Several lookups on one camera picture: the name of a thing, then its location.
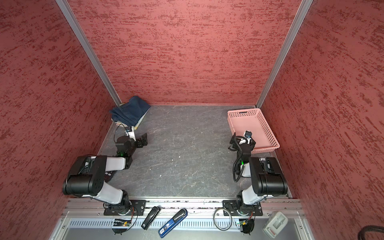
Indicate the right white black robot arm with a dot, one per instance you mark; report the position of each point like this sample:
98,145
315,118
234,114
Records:
267,178

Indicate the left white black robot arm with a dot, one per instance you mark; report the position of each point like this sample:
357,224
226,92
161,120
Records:
89,177

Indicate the right circuit board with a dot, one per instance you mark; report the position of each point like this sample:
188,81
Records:
246,226

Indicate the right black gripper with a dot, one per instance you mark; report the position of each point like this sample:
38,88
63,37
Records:
236,140

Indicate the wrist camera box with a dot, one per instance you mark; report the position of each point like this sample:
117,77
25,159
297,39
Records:
248,135
129,130

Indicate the blue black stapler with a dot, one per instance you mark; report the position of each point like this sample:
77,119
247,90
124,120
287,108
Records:
173,222

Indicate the dark blue skirt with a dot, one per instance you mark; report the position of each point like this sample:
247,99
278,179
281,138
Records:
130,113

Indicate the left circuit board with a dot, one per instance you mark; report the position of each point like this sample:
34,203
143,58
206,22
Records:
122,223

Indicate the floral pastel skirt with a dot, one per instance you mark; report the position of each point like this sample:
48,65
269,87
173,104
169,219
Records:
140,121

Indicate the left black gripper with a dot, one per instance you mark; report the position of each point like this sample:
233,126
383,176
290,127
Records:
140,144

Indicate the grey plastic holder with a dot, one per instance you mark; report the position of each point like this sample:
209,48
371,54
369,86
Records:
275,224

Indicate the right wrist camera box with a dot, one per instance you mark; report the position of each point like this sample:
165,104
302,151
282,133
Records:
248,135

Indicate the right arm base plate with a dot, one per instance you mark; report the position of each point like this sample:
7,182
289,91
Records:
231,207

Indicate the pink plastic basket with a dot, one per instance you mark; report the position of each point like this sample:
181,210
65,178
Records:
253,120

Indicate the black calculator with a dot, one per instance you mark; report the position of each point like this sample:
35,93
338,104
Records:
109,175

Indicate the circuit board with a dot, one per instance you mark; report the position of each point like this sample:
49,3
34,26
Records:
122,223
246,226

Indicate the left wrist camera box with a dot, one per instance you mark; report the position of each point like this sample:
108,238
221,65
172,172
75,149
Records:
129,130

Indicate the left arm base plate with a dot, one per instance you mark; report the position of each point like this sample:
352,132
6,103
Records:
134,207

